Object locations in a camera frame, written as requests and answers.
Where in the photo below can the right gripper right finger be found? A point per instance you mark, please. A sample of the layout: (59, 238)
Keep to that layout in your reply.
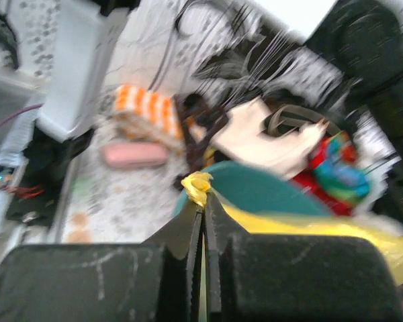
(277, 277)

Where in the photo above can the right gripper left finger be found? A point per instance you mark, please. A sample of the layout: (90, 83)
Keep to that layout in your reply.
(156, 280)

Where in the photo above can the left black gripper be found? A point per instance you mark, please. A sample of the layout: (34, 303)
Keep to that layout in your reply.
(364, 40)

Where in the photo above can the teal trash bin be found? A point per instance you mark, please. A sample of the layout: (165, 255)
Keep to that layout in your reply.
(258, 191)

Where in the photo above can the yellow trash bag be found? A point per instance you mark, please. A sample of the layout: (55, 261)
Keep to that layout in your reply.
(197, 186)

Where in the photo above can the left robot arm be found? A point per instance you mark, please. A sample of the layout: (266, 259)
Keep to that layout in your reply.
(301, 46)

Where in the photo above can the cream canvas tote bag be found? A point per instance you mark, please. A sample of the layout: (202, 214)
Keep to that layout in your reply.
(243, 141)

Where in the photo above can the red cloth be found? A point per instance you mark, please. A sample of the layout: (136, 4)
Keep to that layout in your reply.
(308, 183)

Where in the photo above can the pink cylinder bottle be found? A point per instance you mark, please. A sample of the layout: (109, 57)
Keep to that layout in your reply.
(127, 155)

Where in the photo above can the colourful printed cloth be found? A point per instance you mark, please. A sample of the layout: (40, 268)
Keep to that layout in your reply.
(333, 164)

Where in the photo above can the brown patterned shoe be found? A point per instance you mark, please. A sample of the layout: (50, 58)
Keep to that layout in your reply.
(199, 124)

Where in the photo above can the orange checkered towel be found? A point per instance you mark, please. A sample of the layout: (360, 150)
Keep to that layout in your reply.
(147, 115)

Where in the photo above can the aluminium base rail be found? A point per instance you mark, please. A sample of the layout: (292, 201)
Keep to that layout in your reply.
(22, 190)

